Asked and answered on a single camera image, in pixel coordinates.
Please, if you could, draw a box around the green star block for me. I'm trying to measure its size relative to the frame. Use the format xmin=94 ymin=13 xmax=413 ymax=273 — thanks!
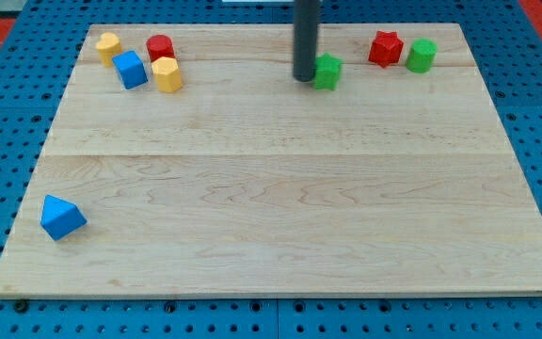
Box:
xmin=313 ymin=53 xmax=343 ymax=90

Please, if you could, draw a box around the red star block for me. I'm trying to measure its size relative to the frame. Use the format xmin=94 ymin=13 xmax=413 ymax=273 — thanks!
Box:
xmin=368 ymin=30 xmax=404 ymax=68

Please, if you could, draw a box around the blue triangle block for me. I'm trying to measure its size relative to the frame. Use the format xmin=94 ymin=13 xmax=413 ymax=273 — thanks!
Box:
xmin=40 ymin=195 xmax=88 ymax=241

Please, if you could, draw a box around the light wooden board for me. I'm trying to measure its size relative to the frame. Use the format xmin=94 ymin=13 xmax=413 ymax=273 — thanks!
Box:
xmin=0 ymin=24 xmax=542 ymax=299

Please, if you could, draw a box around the yellow hexagon block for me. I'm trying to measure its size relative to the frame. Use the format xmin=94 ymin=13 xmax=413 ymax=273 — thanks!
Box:
xmin=151 ymin=56 xmax=183 ymax=93

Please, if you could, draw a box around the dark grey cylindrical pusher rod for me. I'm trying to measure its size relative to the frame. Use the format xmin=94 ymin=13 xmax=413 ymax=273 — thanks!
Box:
xmin=293 ymin=0 xmax=321 ymax=82

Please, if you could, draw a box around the red cylinder block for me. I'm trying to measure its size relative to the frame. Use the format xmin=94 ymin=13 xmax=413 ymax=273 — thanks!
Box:
xmin=146 ymin=35 xmax=175 ymax=62

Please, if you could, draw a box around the blue cube block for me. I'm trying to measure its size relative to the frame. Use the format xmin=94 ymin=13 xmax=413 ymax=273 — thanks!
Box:
xmin=112 ymin=50 xmax=148 ymax=89

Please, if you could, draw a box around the green cylinder block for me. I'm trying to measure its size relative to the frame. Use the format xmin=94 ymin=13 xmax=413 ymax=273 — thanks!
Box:
xmin=406 ymin=39 xmax=438 ymax=73

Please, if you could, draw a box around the yellow heart block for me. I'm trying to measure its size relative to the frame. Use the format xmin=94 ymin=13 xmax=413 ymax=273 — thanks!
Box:
xmin=96 ymin=32 xmax=122 ymax=67

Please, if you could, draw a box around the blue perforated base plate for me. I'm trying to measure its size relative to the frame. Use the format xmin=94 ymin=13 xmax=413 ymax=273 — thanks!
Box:
xmin=0 ymin=1 xmax=542 ymax=338

